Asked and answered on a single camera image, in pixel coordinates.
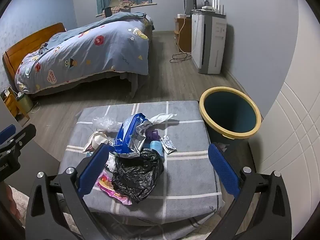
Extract light blue wrapper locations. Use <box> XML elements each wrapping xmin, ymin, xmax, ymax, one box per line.
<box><xmin>149</xmin><ymin>141</ymin><xmax>164</xmax><ymax>160</ymax></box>

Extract clear plastic wrapper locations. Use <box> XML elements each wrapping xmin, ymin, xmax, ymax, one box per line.
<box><xmin>92</xmin><ymin>116</ymin><xmax>123</xmax><ymax>133</ymax></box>

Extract wooden bed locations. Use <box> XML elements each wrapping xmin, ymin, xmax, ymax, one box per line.
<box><xmin>2</xmin><ymin>22</ymin><xmax>155</xmax><ymax>99</ymax></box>

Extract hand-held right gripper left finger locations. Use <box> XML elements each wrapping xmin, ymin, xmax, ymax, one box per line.
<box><xmin>25</xmin><ymin>143</ymin><xmax>113</xmax><ymax>240</ymax></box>

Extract blue foil snack bag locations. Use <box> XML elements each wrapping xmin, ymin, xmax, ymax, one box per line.
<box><xmin>113</xmin><ymin>113</ymin><xmax>153</xmax><ymax>158</ymax></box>

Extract white air purifier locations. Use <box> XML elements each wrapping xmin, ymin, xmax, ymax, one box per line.
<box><xmin>191</xmin><ymin>10</ymin><xmax>227</xmax><ymax>75</ymax></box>

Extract teal bin with yellow rim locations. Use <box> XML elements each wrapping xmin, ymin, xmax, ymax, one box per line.
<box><xmin>199</xmin><ymin>87</ymin><xmax>262</xmax><ymax>150</ymax></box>

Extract bed with blue duvet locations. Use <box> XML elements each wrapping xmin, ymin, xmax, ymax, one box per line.
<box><xmin>14</xmin><ymin>12</ymin><xmax>153</xmax><ymax>94</ymax></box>

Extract white router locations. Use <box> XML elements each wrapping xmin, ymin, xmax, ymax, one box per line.
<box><xmin>202</xmin><ymin>0</ymin><xmax>224</xmax><ymax>12</ymax></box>

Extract black plastic bag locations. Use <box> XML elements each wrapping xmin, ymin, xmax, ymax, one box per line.
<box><xmin>112</xmin><ymin>148</ymin><xmax>165</xmax><ymax>204</ymax></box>

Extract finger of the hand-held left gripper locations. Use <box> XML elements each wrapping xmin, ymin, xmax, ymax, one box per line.
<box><xmin>0</xmin><ymin>124</ymin><xmax>16</xmax><ymax>145</ymax></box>
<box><xmin>0</xmin><ymin>124</ymin><xmax>37</xmax><ymax>155</ymax></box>

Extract white tissue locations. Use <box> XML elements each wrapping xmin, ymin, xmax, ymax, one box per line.
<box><xmin>149</xmin><ymin>113</ymin><xmax>177</xmax><ymax>125</ymax></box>

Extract wooden window sill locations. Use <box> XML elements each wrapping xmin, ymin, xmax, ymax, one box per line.
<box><xmin>96</xmin><ymin>3</ymin><xmax>157</xmax><ymax>17</ymax></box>

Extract pink wrapper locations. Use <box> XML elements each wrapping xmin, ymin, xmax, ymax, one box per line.
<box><xmin>97</xmin><ymin>169</ymin><xmax>133</xmax><ymax>205</ymax></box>

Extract black floor cable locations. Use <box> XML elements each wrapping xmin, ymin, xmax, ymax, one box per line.
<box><xmin>170</xmin><ymin>52</ymin><xmax>192</xmax><ymax>63</ymax></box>

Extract wooden cabinet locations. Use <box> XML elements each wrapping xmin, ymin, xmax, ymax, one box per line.
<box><xmin>174</xmin><ymin>14</ymin><xmax>193</xmax><ymax>53</ymax></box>

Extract white paper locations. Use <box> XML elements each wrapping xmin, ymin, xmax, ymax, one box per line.
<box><xmin>83</xmin><ymin>129</ymin><xmax>114</xmax><ymax>153</ymax></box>

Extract small silver sachet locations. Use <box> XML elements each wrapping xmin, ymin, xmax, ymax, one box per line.
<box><xmin>160</xmin><ymin>135</ymin><xmax>177</xmax><ymax>155</ymax></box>

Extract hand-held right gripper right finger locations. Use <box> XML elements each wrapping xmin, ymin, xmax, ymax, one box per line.
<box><xmin>208</xmin><ymin>142</ymin><xmax>293</xmax><ymax>240</ymax></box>

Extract wooden nightstand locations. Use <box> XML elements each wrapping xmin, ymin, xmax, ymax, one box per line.
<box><xmin>0</xmin><ymin>86</ymin><xmax>30</xmax><ymax>120</ymax></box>

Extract person's left forearm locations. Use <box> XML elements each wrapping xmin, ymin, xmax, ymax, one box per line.
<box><xmin>0</xmin><ymin>184</ymin><xmax>23</xmax><ymax>228</ymax></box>

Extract white panelled door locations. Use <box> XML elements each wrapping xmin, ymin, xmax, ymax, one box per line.
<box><xmin>248</xmin><ymin>0</ymin><xmax>320</xmax><ymax>240</ymax></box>

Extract grey checked mat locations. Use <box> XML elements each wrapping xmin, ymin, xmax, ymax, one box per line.
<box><xmin>58</xmin><ymin>100</ymin><xmax>224</xmax><ymax>224</ymax></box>

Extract small green bin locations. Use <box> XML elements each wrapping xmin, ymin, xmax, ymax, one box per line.
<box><xmin>15</xmin><ymin>94</ymin><xmax>34</xmax><ymax>110</ymax></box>

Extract white cable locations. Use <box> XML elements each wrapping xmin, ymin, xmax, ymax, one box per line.
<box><xmin>177</xmin><ymin>15</ymin><xmax>188</xmax><ymax>53</ymax></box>

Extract plaid cloth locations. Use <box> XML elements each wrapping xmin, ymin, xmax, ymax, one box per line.
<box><xmin>110</xmin><ymin>0</ymin><xmax>137</xmax><ymax>13</ymax></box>

